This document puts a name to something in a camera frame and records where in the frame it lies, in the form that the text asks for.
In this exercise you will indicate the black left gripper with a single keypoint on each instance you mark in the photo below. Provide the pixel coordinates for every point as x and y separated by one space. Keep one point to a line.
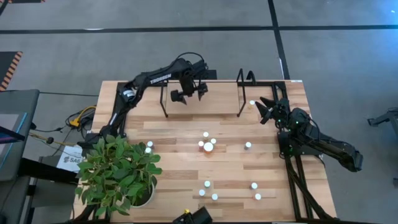
189 82

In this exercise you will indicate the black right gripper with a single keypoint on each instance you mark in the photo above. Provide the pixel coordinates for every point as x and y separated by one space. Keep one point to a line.
280 110

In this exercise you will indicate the wooden shelf black metal frame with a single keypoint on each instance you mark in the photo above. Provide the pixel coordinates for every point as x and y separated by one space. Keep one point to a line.
217 99

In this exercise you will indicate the yellow medicine bottle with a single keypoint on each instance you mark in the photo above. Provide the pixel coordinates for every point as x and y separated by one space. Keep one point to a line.
214 196
206 134
201 192
252 102

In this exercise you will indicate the pink medicine bottle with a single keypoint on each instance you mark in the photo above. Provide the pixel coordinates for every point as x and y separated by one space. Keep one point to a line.
213 141
257 196
150 144

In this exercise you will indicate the large orange medicine bottle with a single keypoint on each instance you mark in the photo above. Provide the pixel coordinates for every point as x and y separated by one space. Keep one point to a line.
208 147

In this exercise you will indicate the teal medicine bottle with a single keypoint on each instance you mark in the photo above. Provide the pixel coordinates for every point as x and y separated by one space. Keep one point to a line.
148 150

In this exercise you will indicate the blue bottle with white pills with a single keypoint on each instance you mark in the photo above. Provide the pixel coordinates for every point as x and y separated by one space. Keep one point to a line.
207 183

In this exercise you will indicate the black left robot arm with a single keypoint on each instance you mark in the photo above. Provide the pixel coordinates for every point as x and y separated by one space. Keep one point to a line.
160 77

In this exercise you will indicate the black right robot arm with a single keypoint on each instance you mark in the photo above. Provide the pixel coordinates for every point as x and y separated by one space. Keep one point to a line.
335 149

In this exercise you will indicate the white-capped medicine bottle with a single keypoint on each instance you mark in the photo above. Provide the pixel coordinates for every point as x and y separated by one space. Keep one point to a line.
254 185

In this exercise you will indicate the black perforated floor panel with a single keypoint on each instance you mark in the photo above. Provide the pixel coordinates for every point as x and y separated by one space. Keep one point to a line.
213 74

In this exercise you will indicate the white sticker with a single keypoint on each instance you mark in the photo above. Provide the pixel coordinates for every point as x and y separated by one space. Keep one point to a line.
297 81

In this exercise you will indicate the green leafy plant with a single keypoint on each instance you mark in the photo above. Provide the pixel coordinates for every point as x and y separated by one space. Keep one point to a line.
118 168

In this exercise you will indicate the white plant pot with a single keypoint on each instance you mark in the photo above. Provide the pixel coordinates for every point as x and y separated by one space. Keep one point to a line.
148 199

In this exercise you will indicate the black floor stand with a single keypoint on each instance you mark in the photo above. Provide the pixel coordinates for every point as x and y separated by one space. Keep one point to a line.
384 118

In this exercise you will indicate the black device yellow knob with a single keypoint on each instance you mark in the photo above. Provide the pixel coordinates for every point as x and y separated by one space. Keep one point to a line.
199 216

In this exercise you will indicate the white paper sign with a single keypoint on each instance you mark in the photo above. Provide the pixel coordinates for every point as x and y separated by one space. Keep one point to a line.
70 158

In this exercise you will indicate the black round plug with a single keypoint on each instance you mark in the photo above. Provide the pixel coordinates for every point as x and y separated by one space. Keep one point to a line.
49 140

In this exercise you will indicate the grey cabinet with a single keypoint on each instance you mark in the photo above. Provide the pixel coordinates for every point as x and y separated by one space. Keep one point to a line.
28 102

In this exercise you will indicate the black mat orange hazard stripes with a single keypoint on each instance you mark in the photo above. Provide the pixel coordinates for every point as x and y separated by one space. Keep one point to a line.
28 1
7 67

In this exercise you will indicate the black arched bracket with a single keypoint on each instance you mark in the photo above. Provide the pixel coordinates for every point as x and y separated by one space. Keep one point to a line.
250 72

